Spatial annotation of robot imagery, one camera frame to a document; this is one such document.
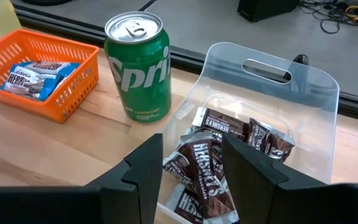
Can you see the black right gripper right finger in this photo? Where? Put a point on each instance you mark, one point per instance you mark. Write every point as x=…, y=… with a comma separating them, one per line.
x=259, y=193

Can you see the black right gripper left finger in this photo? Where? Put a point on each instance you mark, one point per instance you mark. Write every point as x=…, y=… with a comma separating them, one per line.
x=129, y=193

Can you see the white blue Hershey's bar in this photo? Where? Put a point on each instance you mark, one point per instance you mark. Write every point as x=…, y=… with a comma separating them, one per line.
x=26, y=84
x=54, y=66

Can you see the orange slotted plastic basket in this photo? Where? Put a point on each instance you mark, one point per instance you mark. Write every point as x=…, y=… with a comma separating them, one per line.
x=73, y=93

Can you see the green Sprite can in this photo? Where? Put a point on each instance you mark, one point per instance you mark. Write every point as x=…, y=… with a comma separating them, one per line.
x=138, y=71

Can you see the black box on floor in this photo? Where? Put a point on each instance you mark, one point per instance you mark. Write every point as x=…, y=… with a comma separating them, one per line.
x=266, y=9

